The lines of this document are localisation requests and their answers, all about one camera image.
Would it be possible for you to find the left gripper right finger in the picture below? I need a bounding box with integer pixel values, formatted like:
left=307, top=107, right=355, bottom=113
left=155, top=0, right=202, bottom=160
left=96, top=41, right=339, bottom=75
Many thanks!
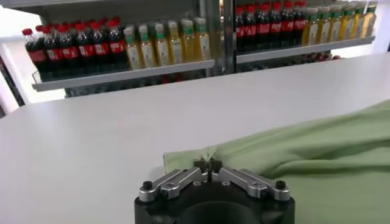
left=210, top=158, right=291, bottom=202

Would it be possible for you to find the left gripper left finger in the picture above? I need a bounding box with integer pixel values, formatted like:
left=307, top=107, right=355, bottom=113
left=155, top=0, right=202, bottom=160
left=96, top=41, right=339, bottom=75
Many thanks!
left=138, top=159, right=210, bottom=203

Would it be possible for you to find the green t-shirt with red print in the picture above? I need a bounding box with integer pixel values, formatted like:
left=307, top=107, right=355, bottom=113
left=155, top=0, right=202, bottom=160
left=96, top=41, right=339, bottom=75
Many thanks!
left=163, top=100, right=390, bottom=224

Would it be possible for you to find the grey metal shelf rack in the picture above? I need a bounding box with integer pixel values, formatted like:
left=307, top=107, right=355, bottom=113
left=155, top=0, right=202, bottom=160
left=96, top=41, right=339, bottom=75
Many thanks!
left=222, top=0, right=378, bottom=74
left=0, top=0, right=222, bottom=99

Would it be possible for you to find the yellow tea bottle green label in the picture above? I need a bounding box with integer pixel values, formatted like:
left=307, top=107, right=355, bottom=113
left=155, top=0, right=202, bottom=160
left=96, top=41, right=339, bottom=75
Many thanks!
left=123, top=26, right=143, bottom=70
left=137, top=24, right=158, bottom=68
left=316, top=5, right=332, bottom=44
left=193, top=17, right=212, bottom=61
left=166, top=20, right=183, bottom=65
left=328, top=4, right=342, bottom=43
left=153, top=23, right=171, bottom=67
left=180, top=19, right=197, bottom=63
left=340, top=3, right=355, bottom=41
left=303, top=7, right=319, bottom=46
left=362, top=1, right=378, bottom=38
left=352, top=2, right=366, bottom=40

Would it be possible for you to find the red-cap cola bottle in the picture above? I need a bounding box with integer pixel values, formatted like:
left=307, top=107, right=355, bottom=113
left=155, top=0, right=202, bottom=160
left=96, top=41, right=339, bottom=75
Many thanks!
left=75, top=23, right=96, bottom=74
left=90, top=21, right=111, bottom=72
left=57, top=24, right=80, bottom=75
left=41, top=26, right=64, bottom=77
left=269, top=1, right=283, bottom=49
left=107, top=19, right=128, bottom=71
left=235, top=5, right=246, bottom=52
left=292, top=0, right=307, bottom=46
left=244, top=4, right=258, bottom=52
left=21, top=28, right=49, bottom=80
left=256, top=2, right=271, bottom=51
left=281, top=1, right=294, bottom=48

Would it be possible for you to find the black metal pole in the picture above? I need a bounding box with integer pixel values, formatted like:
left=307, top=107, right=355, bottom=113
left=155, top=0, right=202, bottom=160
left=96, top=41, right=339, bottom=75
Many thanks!
left=0, top=56, right=26, bottom=118

